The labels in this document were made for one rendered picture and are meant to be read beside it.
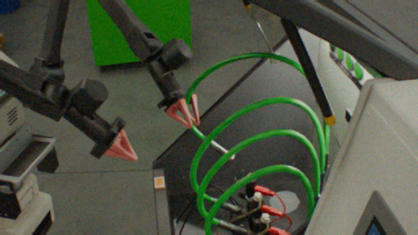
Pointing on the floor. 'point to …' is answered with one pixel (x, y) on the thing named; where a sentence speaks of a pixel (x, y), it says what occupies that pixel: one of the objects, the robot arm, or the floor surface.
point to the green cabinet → (172, 11)
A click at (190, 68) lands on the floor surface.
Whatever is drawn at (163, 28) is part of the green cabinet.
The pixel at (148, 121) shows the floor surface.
